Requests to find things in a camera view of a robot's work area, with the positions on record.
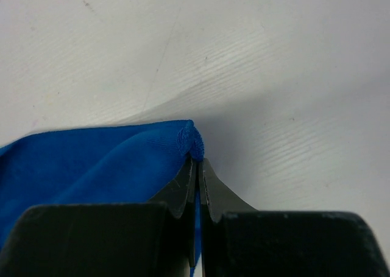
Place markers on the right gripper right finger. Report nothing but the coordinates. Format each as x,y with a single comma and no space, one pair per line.
239,240

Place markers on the blue towel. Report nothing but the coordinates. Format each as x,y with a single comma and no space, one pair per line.
127,164

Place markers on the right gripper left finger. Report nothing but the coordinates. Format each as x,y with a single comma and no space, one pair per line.
155,238

